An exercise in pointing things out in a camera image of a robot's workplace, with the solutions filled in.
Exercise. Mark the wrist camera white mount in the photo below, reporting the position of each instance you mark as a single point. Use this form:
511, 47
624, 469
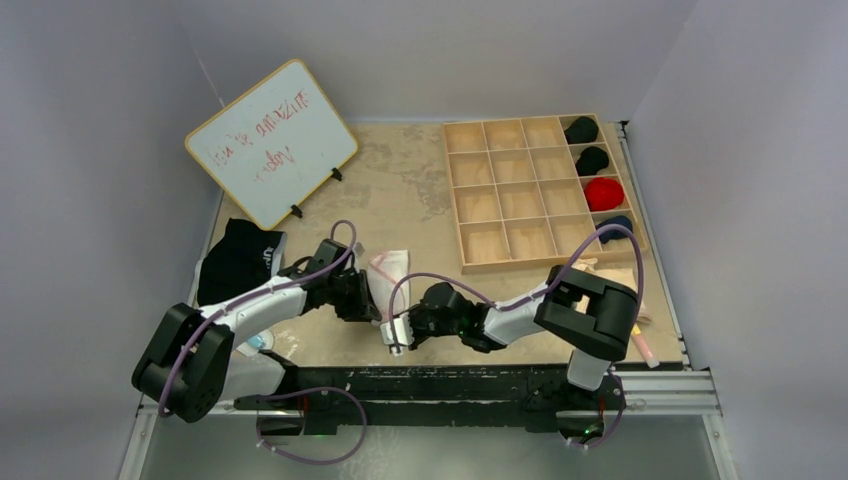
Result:
396, 334
358, 250

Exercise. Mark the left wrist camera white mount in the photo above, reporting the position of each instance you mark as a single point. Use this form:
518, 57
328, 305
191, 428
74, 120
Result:
358, 250

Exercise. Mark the pink yellow marker pen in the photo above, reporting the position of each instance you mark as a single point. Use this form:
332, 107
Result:
643, 348

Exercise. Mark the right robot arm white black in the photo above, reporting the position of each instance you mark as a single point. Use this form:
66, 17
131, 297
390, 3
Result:
593, 314

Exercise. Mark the cream beige underwear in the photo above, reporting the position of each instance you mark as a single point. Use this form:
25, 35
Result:
624, 276

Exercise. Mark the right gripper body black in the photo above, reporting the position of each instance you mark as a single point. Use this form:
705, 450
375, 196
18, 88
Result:
427, 325

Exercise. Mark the black rolled underwear back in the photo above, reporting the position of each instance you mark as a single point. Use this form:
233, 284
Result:
582, 130

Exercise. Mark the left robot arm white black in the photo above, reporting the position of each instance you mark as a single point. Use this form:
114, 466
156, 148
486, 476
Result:
187, 366

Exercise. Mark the white whiteboard yellow frame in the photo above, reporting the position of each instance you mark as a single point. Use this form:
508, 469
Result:
272, 147

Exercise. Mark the wooden compartment organizer tray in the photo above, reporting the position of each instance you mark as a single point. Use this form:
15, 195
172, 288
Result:
518, 199

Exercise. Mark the white underwear pink trim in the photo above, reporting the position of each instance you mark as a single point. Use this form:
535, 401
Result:
383, 272

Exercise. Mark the red rolled underwear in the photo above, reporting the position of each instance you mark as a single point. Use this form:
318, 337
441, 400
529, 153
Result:
604, 194

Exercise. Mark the black underwear white waistband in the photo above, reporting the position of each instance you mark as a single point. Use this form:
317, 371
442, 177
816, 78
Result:
243, 259

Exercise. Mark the black rolled underwear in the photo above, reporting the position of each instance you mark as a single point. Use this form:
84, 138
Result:
591, 161
582, 130

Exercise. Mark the navy blue rolled underwear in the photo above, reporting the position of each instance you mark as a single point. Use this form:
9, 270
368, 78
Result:
613, 228

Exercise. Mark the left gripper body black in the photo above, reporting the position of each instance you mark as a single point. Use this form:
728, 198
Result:
341, 294

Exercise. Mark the white blue patterned underwear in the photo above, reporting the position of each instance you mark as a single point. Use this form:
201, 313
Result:
255, 344

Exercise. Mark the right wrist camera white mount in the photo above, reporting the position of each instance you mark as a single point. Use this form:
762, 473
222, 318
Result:
396, 334

